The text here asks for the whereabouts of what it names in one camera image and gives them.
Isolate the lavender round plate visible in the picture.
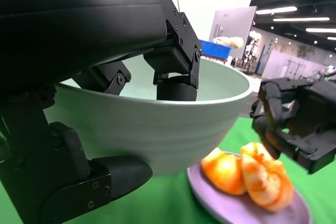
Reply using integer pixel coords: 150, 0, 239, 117
186, 152, 313, 224

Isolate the grey partition panel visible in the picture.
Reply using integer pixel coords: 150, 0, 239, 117
209, 5, 257, 60

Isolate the pale green round bowl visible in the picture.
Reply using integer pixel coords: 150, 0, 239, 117
43, 55, 254, 178

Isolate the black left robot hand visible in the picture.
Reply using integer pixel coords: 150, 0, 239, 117
0, 0, 203, 224

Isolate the beige bread pile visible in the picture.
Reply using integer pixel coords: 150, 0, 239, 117
212, 36, 245, 49

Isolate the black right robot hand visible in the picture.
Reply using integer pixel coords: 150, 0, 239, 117
250, 76, 336, 175

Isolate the white frosted orange donut bread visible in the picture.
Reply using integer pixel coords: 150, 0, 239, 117
240, 142, 295, 213

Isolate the white ceiling light strip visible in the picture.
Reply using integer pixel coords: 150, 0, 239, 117
272, 16, 330, 23
306, 27, 336, 34
255, 6, 298, 15

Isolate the blue plastic bin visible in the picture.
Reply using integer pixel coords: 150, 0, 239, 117
198, 39, 233, 61

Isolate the green tablecloth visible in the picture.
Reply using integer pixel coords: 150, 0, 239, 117
0, 116, 336, 224

